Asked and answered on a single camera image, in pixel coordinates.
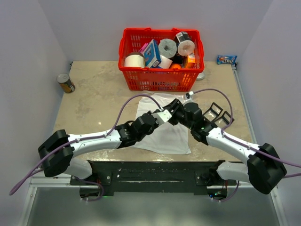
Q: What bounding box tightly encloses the orange box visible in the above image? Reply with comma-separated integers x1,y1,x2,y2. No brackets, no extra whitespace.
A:
183,52,196,69

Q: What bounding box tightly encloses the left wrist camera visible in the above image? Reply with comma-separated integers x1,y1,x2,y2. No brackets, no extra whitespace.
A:
152,110,172,126

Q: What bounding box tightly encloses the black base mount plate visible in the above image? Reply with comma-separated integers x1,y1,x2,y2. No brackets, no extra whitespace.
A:
70,161,237,198

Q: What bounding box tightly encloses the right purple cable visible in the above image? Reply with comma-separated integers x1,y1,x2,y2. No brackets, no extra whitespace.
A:
187,88,301,179

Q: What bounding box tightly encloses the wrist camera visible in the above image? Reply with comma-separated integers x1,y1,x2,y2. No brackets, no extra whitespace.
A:
152,110,172,126
183,91,194,105

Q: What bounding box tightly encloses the white shirt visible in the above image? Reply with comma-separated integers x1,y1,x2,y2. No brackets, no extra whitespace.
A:
134,91,191,155

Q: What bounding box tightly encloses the blue box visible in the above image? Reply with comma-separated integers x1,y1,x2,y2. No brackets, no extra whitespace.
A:
142,39,161,68

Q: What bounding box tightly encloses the pink toilet roll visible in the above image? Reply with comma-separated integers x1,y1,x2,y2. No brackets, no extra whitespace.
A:
177,40,195,56

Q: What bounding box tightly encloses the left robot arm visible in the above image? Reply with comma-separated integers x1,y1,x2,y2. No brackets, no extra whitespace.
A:
38,99,184,185

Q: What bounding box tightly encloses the black display case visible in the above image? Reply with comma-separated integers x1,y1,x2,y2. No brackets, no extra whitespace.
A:
203,102,223,122
214,111,231,128

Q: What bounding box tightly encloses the pink packet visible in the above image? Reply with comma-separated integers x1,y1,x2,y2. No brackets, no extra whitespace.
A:
139,43,148,53

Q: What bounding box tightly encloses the tin can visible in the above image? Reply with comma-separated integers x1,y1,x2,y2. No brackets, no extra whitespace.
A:
56,73,75,93

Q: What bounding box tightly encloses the red shopping basket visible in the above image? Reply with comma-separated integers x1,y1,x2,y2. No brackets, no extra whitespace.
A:
118,27,205,92

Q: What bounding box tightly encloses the black display case left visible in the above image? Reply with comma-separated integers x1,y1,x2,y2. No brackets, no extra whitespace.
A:
203,102,223,122

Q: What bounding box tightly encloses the purple cable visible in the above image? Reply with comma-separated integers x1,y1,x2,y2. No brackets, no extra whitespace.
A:
8,95,164,196
187,88,301,179

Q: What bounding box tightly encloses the grey toilet roll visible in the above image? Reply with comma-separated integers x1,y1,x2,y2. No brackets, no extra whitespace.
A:
158,39,177,58

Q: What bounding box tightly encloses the black display case right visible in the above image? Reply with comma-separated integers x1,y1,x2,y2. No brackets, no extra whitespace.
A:
214,111,231,128

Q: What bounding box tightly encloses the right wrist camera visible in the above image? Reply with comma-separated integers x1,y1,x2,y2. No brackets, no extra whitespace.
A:
183,91,194,105

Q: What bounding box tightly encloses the blue candy packet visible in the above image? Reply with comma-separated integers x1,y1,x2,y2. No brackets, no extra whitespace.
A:
216,55,237,65

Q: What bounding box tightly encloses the silver round object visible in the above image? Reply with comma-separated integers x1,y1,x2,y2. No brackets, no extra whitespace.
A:
196,72,206,81

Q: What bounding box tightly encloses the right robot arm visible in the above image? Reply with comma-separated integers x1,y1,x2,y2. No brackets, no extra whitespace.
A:
174,103,287,194

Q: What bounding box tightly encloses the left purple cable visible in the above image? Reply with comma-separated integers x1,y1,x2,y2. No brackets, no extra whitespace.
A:
8,95,164,196

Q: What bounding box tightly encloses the black cylinder container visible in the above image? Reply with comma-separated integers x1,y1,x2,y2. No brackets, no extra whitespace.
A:
174,31,192,44

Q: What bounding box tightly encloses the orange fruit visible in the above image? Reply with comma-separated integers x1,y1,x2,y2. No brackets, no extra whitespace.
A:
170,63,182,69

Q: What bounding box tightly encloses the white paper roll left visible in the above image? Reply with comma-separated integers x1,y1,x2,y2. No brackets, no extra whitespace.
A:
124,52,145,68

